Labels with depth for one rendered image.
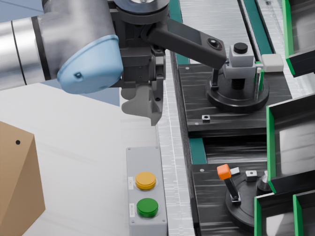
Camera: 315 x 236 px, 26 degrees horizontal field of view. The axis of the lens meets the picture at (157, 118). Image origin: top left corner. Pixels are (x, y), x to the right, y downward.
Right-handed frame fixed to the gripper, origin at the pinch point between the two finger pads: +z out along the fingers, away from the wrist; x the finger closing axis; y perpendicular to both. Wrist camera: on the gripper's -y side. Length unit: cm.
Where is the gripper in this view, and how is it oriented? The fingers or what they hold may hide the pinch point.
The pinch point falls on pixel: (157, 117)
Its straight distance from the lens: 103.0
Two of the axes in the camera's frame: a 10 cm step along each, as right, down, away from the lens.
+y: -10.0, 0.4, -0.5
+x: 0.6, 6.4, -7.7
